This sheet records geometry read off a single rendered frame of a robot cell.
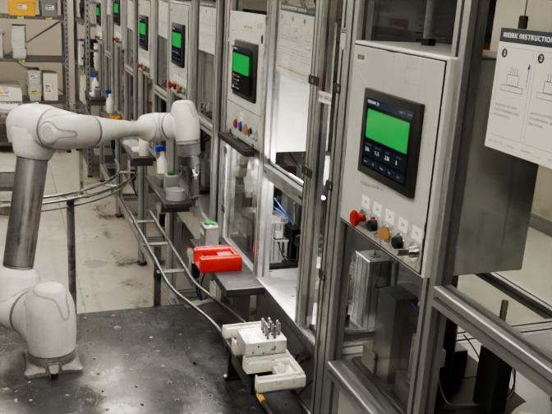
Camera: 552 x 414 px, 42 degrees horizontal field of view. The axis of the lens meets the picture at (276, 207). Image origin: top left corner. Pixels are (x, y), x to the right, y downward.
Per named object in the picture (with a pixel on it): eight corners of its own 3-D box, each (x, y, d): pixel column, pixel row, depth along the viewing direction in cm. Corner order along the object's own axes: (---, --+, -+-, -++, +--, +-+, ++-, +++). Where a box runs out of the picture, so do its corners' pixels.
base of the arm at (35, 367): (24, 386, 226) (24, 370, 225) (22, 352, 246) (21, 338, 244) (84, 379, 232) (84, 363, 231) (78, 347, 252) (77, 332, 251)
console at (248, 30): (219, 129, 287) (223, 9, 274) (286, 128, 297) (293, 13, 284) (251, 152, 250) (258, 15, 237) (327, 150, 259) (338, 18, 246)
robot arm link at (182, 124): (207, 138, 279) (181, 140, 287) (202, 98, 277) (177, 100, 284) (189, 141, 271) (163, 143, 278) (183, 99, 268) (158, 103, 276)
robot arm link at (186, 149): (196, 139, 284) (199, 154, 285) (174, 141, 281) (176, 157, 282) (201, 140, 275) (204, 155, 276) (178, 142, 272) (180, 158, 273)
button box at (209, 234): (199, 249, 286) (200, 220, 283) (218, 247, 289) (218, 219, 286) (204, 255, 279) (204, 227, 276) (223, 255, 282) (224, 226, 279)
